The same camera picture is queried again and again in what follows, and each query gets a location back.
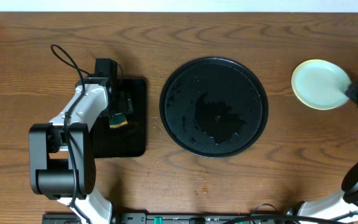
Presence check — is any yellow sponge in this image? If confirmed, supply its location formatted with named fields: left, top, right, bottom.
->
left=109, top=113, right=128, bottom=129

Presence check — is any light blue plate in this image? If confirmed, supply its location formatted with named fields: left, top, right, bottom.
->
left=291, top=59, right=353, bottom=110

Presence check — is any yellow plate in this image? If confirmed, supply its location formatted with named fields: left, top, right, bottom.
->
left=291, top=59, right=341, bottom=111

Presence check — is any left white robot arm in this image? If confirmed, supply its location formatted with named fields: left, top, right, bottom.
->
left=29, top=72, right=147, bottom=223

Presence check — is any black rectangular tray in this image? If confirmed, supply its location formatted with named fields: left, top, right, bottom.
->
left=90, top=79, right=147, bottom=158

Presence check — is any black round tray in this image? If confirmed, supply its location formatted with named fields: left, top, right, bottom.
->
left=159, top=57, right=269, bottom=158

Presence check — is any left black cable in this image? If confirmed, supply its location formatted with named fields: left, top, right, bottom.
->
left=50, top=44, right=93, bottom=224

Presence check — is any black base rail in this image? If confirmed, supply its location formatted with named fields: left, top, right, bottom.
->
left=41, top=212, right=291, bottom=224

